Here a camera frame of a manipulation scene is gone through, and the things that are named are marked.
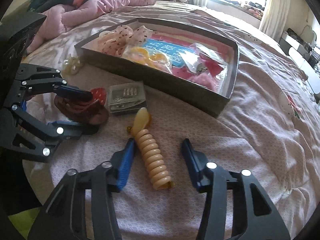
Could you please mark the clear case with hairpins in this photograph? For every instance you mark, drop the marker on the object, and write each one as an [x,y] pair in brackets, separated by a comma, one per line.
[126,98]

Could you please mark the cream window curtain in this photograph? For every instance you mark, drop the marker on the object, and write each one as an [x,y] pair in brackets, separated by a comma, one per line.
[274,18]

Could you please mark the pink quilted blanket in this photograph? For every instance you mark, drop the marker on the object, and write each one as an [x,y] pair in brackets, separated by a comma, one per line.
[61,18]

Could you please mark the cream white claw clip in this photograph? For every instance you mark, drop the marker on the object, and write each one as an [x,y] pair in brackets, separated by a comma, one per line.
[105,33]

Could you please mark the clothes on window sill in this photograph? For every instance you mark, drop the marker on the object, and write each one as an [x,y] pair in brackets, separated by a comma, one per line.
[254,9]

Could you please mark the bag of yellow rings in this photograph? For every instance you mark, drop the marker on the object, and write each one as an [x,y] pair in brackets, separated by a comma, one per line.
[148,57]

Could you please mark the dark red hair clip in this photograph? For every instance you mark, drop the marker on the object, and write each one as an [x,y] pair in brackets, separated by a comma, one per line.
[92,112]

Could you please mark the white vanity desk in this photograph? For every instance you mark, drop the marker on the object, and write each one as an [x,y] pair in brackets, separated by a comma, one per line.
[300,57]

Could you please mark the dark shallow cardboard box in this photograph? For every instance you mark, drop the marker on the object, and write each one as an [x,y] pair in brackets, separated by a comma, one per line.
[198,96]

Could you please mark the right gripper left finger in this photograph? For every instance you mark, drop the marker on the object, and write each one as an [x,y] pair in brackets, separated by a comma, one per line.
[63,214]

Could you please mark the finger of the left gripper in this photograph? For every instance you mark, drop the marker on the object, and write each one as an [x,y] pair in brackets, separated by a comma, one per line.
[25,137]
[31,80]

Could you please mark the pink fluffy pompom clip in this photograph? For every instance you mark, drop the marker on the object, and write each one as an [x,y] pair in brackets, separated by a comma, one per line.
[205,80]

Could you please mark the heart shaped mirror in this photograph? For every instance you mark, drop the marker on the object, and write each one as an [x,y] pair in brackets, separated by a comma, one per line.
[308,35]

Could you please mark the polka dot fabric bow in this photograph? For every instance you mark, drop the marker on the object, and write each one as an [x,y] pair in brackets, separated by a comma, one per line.
[122,37]

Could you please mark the clear bag red earrings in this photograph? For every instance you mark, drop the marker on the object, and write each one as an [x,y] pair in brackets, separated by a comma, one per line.
[207,60]

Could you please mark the pearl flower hair clip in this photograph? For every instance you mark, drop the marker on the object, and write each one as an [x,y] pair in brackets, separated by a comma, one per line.
[71,65]

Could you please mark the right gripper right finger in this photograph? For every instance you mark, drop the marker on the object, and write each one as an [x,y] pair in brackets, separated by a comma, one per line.
[254,214]

